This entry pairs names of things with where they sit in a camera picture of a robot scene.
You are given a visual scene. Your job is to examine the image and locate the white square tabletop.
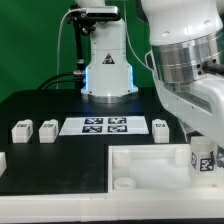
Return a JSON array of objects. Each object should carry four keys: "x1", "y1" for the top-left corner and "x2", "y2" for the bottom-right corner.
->
[{"x1": 108, "y1": 144, "x2": 224, "y2": 192}]

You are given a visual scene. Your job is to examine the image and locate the white front fence wall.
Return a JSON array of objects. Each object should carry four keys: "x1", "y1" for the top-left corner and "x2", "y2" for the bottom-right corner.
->
[{"x1": 0, "y1": 188, "x2": 224, "y2": 224}]

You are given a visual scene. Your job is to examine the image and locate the black cables at base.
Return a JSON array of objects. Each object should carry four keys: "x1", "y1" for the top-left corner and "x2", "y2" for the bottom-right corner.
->
[{"x1": 37, "y1": 71, "x2": 86, "y2": 91}]

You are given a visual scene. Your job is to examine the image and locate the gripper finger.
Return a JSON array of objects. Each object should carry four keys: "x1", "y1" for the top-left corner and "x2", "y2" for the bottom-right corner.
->
[{"x1": 216, "y1": 147, "x2": 224, "y2": 168}]

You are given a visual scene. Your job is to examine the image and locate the black camera stand pole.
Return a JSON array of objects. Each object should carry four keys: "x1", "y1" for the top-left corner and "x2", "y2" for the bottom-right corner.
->
[{"x1": 73, "y1": 19, "x2": 85, "y2": 78}]

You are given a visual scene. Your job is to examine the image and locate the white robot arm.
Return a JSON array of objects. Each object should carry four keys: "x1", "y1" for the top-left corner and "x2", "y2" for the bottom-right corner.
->
[{"x1": 75, "y1": 0, "x2": 224, "y2": 168}]

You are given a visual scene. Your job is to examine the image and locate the white sheet with markers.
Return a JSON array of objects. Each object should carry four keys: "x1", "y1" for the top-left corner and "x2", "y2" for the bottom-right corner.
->
[{"x1": 59, "y1": 116, "x2": 149, "y2": 136}]

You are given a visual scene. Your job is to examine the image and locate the white left fence block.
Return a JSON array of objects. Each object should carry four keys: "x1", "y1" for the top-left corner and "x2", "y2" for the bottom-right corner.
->
[{"x1": 0, "y1": 152, "x2": 7, "y2": 177}]

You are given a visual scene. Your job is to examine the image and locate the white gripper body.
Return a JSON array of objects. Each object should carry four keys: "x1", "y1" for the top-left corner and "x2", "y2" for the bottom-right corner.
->
[{"x1": 153, "y1": 72, "x2": 224, "y2": 148}]

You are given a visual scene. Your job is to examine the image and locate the white cable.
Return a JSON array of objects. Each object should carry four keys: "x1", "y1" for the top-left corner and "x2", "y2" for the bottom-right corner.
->
[{"x1": 55, "y1": 0, "x2": 158, "y2": 90}]

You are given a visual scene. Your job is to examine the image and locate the black camera on stand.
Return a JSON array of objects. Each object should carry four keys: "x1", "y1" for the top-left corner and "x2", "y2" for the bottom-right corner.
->
[{"x1": 66, "y1": 6, "x2": 120, "y2": 22}]

